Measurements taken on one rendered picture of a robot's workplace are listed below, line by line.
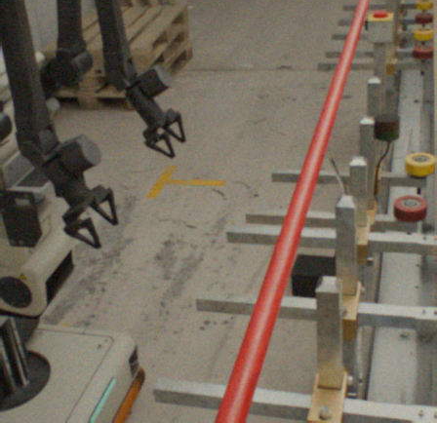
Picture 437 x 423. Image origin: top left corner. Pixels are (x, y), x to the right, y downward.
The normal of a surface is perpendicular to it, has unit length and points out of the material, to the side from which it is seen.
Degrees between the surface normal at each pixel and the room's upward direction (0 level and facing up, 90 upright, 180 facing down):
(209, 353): 0
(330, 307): 90
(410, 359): 0
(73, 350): 0
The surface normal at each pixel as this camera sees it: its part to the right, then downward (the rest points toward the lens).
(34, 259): 0.04, -0.85
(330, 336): -0.25, 0.49
